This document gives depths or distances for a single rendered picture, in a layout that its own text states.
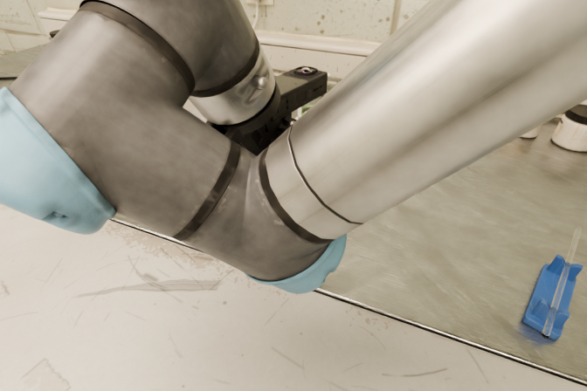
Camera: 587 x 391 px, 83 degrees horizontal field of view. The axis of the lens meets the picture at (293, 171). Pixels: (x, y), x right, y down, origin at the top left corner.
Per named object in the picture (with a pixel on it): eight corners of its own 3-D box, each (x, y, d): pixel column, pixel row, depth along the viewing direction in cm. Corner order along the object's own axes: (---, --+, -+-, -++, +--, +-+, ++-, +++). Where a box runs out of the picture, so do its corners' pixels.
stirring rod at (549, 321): (549, 337, 32) (583, 226, 44) (542, 333, 33) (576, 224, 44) (547, 340, 32) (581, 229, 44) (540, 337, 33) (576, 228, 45)
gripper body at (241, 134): (235, 182, 41) (179, 127, 31) (270, 127, 44) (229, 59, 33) (286, 206, 38) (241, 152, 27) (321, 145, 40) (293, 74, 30)
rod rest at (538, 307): (556, 342, 35) (573, 324, 33) (521, 321, 37) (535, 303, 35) (573, 282, 41) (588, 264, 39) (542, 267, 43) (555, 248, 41)
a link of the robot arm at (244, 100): (209, 22, 30) (283, 35, 26) (231, 59, 34) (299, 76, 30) (159, 85, 28) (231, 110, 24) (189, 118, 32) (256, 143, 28)
